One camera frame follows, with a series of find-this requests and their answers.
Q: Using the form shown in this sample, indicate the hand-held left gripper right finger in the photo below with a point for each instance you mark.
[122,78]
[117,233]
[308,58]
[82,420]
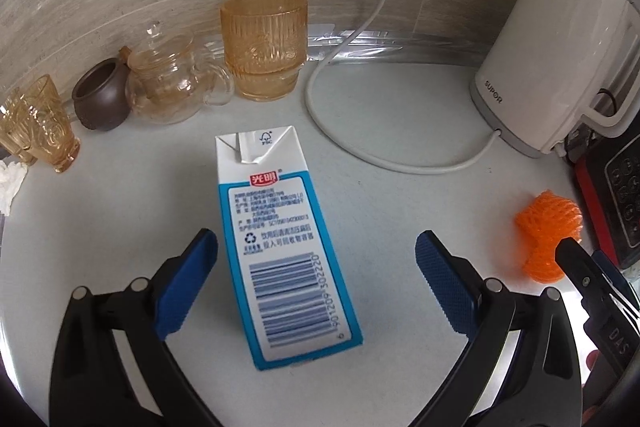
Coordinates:
[445,282]

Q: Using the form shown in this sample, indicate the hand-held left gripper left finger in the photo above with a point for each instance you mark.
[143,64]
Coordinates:
[187,282]

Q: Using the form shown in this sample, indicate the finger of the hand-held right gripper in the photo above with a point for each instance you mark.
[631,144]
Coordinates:
[580,269]
[612,269]

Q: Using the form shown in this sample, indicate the orange foam fruit net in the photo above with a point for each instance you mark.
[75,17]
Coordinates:
[547,232]

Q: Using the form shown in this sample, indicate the blue and white milk carton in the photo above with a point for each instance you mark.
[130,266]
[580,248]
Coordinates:
[285,237]

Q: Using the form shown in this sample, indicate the black and red blender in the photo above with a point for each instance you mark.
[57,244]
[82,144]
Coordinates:
[617,202]

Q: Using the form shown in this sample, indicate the brown clay pot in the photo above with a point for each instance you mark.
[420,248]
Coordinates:
[102,99]

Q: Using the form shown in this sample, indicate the crumpled white tissue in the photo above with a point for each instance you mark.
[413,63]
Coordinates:
[10,187]

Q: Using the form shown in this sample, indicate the clear glass teapot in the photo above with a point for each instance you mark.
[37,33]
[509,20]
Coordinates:
[172,77]

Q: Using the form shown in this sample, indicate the amber patterned glass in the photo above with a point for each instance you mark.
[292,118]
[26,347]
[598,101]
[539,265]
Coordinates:
[12,134]
[50,127]

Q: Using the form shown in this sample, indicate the white electric kettle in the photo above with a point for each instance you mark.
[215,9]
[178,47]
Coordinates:
[550,57]

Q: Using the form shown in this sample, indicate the amber glass cup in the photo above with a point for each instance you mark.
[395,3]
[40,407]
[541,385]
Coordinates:
[265,44]

